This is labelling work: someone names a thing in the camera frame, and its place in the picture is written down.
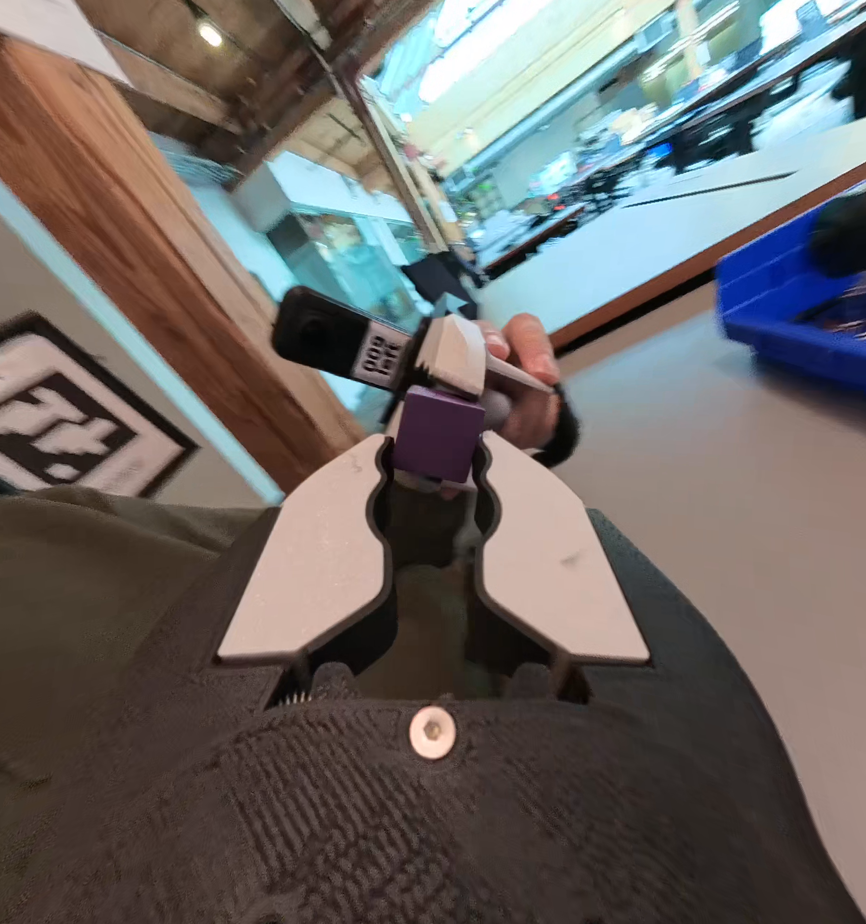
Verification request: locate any purple cube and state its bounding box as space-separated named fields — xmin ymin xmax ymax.
xmin=391 ymin=386 xmax=486 ymax=483

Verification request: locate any person's left hand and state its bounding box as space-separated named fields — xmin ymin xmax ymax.
xmin=476 ymin=312 xmax=561 ymax=450

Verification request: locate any posted paper notice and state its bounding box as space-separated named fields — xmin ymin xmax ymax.
xmin=0 ymin=0 xmax=130 ymax=84

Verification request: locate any blue plastic bin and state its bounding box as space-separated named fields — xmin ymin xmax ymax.
xmin=714 ymin=166 xmax=866 ymax=401

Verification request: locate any white cylinder with black cap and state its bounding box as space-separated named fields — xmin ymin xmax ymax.
xmin=808 ymin=177 xmax=866 ymax=280

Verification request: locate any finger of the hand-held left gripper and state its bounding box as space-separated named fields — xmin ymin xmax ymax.
xmin=418 ymin=316 xmax=554 ymax=398
xmin=395 ymin=468 xmax=478 ymax=501

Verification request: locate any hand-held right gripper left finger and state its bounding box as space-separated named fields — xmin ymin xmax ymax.
xmin=218 ymin=433 xmax=398 ymax=665

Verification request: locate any wide wooden pillar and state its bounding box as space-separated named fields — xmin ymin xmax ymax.
xmin=0 ymin=25 xmax=365 ymax=492

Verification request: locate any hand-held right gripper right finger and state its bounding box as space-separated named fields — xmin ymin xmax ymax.
xmin=472 ymin=432 xmax=652 ymax=667

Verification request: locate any black office chair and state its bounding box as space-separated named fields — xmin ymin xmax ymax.
xmin=402 ymin=249 xmax=480 ymax=319

